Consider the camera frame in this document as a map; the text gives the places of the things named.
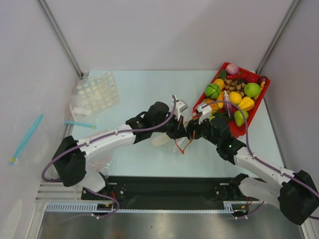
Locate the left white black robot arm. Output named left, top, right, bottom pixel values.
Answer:
left=52, top=100, right=188, bottom=199

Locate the toy pineapple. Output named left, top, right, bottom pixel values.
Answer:
left=202, top=98, right=223, bottom=112

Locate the green toy pear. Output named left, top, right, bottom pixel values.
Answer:
left=234, top=110, right=245, bottom=127

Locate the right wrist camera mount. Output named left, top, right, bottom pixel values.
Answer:
left=196, top=103, right=212, bottom=124

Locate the bag of white round stickers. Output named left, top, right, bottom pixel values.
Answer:
left=70, top=72, right=120, bottom=116

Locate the white slotted cable duct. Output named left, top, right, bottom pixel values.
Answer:
left=46, top=202, right=114, bottom=213

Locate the green toy watermelon ball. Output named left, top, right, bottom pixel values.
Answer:
left=204, top=83, right=221, bottom=99

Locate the dark red toy fruit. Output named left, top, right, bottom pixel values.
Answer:
left=258, top=76, right=269, bottom=85

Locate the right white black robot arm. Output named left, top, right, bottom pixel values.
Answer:
left=185, top=118, right=319, bottom=225

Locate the clear bag with orange zipper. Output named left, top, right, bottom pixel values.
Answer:
left=151, top=119, right=197, bottom=155

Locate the toy green onion leek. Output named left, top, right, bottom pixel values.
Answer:
left=152, top=134, right=170, bottom=147

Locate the orange toy fruit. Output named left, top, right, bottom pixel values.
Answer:
left=213, top=78, right=225, bottom=90

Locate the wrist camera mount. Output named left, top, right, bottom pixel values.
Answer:
left=172, top=95, right=188, bottom=120
left=196, top=103, right=212, bottom=124

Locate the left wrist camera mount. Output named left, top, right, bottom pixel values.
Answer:
left=172, top=95, right=188, bottom=120

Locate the brown toy mushrooms cluster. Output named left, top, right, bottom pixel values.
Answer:
left=224, top=79, right=247, bottom=93

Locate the yellow toy bell pepper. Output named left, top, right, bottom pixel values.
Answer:
left=237, top=97, right=255, bottom=111

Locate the red plastic tray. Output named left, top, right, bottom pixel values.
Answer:
left=192, top=62, right=271, bottom=137

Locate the green toy apple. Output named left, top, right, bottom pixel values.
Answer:
left=244, top=83, right=261, bottom=98

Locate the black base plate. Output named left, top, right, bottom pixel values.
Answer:
left=81, top=176, right=247, bottom=211

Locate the clear bag with teal zipper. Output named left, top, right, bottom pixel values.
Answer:
left=8, top=112, right=64, bottom=179

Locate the yellow toy lemon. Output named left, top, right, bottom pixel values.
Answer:
left=229, top=92, right=242, bottom=105

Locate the clear bag teal zipper table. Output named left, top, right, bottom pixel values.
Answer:
left=64, top=120, right=96, bottom=129

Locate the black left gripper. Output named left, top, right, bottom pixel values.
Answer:
left=152, top=112, right=188, bottom=140

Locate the pink toy onion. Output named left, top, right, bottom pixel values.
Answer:
left=225, top=64, right=240, bottom=75

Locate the red toy chili pepper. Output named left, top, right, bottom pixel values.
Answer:
left=226, top=72, right=248, bottom=81

